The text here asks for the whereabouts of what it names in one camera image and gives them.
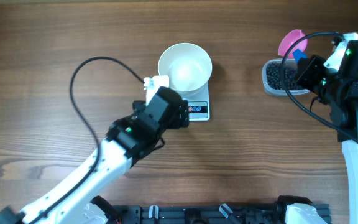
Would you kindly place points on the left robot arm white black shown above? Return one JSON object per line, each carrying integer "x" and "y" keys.
{"x": 127, "y": 141}

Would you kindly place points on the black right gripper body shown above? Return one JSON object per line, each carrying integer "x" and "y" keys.
{"x": 305, "y": 78}

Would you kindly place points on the white digital kitchen scale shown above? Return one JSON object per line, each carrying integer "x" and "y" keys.
{"x": 198, "y": 103}

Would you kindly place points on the clear plastic container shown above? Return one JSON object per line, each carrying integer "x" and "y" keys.
{"x": 273, "y": 92}

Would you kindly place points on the white bowl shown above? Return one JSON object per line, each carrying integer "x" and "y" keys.
{"x": 188, "y": 67}

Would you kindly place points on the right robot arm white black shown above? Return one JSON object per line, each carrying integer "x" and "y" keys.
{"x": 344, "y": 117}

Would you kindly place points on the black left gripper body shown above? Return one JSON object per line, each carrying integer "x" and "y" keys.
{"x": 183, "y": 115}

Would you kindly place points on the black beans in container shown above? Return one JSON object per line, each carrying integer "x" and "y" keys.
{"x": 274, "y": 80}

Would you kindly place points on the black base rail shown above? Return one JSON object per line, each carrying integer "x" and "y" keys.
{"x": 264, "y": 213}

